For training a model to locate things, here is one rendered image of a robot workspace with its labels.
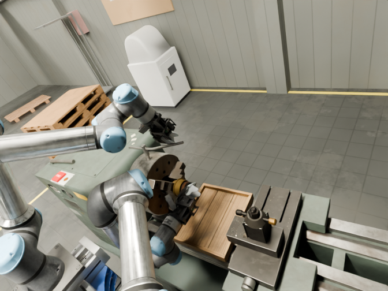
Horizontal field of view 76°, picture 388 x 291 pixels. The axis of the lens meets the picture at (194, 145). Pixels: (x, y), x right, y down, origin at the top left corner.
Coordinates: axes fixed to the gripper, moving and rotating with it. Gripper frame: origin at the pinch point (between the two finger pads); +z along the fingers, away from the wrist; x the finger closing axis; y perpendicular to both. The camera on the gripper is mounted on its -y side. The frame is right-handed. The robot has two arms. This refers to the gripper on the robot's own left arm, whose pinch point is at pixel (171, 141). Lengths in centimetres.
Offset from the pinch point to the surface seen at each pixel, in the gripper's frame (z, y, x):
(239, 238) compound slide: 21.7, 33.8, -29.0
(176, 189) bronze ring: 16.9, -0.1, -16.6
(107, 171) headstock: 0.4, -31.2, -19.5
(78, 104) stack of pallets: 90, -277, 87
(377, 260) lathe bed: 44, 79, -19
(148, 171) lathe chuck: 4.9, -10.5, -14.1
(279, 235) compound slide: 24, 48, -23
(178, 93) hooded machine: 187, -195, 181
